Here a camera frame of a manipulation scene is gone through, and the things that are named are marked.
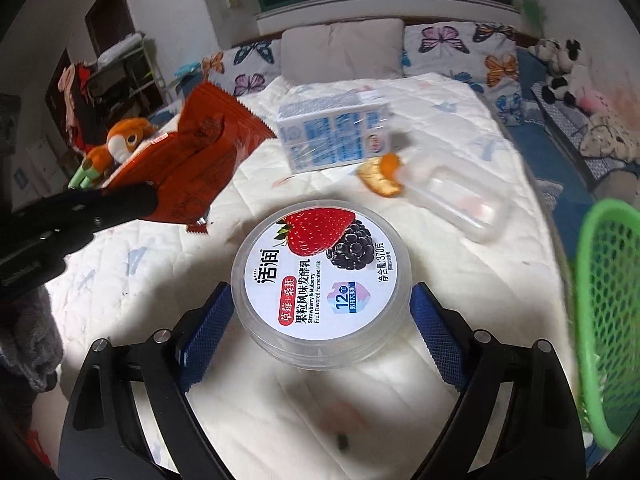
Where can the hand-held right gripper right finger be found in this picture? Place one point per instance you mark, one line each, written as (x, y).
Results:
(440, 340)

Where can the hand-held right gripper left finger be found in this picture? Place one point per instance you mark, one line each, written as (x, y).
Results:
(205, 332)

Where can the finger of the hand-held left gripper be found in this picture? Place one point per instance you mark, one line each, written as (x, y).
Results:
(115, 205)

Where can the orange snack wrapper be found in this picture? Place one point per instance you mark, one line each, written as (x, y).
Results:
(210, 150)

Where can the strawberry yogurt tub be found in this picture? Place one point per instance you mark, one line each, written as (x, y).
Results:
(320, 280)

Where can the green plastic basket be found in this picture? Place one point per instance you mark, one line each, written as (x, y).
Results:
(580, 265)

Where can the person's left forearm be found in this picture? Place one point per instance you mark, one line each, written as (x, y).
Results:
(30, 340)

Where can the orange plush toy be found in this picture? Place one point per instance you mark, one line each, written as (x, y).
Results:
(130, 135)

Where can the white quilted blanket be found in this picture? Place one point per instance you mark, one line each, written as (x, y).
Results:
(165, 270)

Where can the red hanging garment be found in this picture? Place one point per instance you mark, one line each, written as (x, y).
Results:
(75, 105)

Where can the metal shelf rack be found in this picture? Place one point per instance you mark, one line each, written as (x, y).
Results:
(130, 75)

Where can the clear plastic tray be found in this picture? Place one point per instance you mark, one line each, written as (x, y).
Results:
(465, 205)

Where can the teal plastic object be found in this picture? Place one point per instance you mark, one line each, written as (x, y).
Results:
(190, 67)

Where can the orange filled cookie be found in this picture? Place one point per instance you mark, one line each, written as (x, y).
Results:
(380, 175)

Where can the small butterfly print pillow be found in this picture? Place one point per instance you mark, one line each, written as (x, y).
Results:
(245, 67)

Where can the dark wooden door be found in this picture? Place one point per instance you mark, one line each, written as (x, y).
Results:
(110, 15)

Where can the blue white milk carton pack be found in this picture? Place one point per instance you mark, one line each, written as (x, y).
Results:
(325, 135)

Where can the spotted plush toy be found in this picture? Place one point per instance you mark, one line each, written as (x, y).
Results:
(610, 135)

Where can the plain grey pillow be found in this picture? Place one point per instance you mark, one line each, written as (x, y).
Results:
(340, 50)

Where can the large butterfly print pillow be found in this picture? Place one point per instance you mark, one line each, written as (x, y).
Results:
(465, 60)

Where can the pink plush toy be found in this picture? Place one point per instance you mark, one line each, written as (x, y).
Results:
(597, 101)

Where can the black and white plush toy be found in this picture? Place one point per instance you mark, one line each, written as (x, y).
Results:
(562, 70)

